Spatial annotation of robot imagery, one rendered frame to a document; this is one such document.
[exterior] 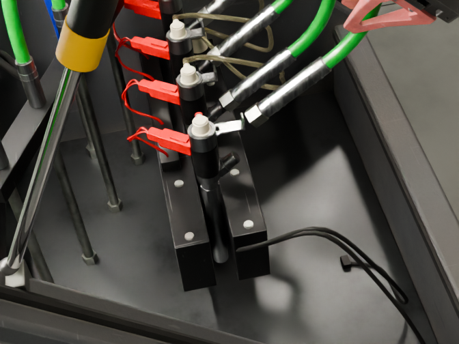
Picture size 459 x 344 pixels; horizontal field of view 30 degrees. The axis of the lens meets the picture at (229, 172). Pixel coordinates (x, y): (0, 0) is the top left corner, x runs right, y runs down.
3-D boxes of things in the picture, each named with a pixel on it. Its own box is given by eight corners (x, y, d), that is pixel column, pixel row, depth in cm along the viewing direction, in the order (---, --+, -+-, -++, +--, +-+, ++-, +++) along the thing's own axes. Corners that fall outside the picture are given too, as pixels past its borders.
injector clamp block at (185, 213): (274, 310, 102) (267, 228, 90) (191, 327, 101) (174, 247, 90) (223, 119, 125) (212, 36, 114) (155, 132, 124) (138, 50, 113)
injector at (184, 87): (240, 209, 105) (224, 80, 90) (200, 218, 105) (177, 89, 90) (235, 193, 107) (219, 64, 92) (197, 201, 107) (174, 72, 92)
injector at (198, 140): (253, 260, 100) (239, 132, 85) (211, 269, 100) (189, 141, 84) (248, 242, 102) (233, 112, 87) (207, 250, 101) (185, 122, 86)
